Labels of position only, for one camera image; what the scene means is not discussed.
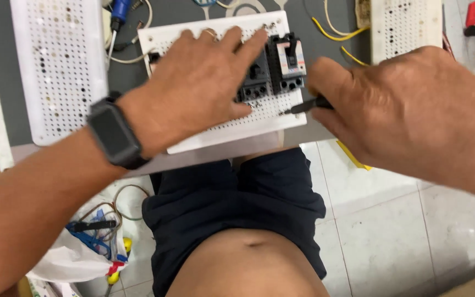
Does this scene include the blue handle screwdriver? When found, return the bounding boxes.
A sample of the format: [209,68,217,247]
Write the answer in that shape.
[106,0,132,70]

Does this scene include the white label circuit breaker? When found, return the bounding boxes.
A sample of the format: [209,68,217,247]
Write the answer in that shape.
[266,32,307,96]

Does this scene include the short yellow wire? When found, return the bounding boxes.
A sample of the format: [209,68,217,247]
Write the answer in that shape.
[340,46,370,67]

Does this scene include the black smartwatch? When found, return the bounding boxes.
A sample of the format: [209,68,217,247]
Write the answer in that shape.
[86,91,152,171]

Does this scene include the large white perforated board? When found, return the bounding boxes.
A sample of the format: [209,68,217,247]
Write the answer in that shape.
[9,0,110,147]

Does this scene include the red wire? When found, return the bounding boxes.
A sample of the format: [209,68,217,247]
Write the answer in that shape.
[442,32,457,62]

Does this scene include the long yellow wire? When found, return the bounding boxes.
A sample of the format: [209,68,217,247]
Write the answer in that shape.
[311,16,371,42]

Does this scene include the cream white wire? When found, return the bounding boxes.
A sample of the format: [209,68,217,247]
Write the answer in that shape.
[323,0,355,38]

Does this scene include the yellow plastic piece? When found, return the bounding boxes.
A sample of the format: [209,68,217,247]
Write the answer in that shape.
[336,140,373,171]

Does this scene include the white cable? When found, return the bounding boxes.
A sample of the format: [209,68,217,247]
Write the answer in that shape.
[105,0,154,65]

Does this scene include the yellow red screwdriver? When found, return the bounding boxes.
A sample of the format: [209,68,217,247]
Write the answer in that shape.
[104,237,133,297]

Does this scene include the white plastic bag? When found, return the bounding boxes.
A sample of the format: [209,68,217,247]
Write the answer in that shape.
[26,205,130,284]

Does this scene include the dark blue shorts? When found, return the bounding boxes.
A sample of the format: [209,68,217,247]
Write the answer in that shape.
[141,147,328,297]

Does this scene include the small white perforated board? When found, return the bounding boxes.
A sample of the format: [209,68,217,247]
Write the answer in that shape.
[137,10,308,156]

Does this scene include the person's left hand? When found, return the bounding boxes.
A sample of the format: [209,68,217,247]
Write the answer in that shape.
[116,26,269,160]

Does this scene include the dirty white perforated board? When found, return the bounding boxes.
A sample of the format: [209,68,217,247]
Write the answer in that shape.
[370,0,444,65]

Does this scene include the black circuit breaker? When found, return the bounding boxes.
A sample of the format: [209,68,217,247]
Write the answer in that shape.
[236,53,272,104]

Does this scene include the black shaft screwdriver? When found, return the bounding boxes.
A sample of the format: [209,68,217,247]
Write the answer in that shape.
[283,96,335,116]

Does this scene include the grey cable loops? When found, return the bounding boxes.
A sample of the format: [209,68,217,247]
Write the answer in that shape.
[200,0,288,20]

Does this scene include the brown wire loop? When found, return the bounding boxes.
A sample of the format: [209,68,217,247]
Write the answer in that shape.
[78,184,152,232]

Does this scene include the person's right hand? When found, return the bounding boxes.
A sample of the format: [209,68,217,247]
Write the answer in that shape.
[305,45,475,180]

